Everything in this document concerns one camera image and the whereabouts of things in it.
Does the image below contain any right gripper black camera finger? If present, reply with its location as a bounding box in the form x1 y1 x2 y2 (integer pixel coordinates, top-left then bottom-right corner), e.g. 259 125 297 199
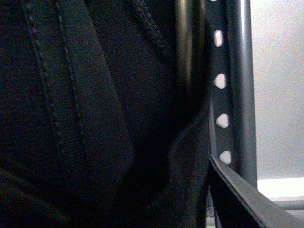
209 156 304 228

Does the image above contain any black t-shirt with logo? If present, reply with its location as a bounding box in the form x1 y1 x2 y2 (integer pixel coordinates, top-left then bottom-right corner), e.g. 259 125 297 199
0 0 209 228

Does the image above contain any grey perforated rack upright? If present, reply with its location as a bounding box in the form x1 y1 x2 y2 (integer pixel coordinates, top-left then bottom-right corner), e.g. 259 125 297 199
175 0 257 186

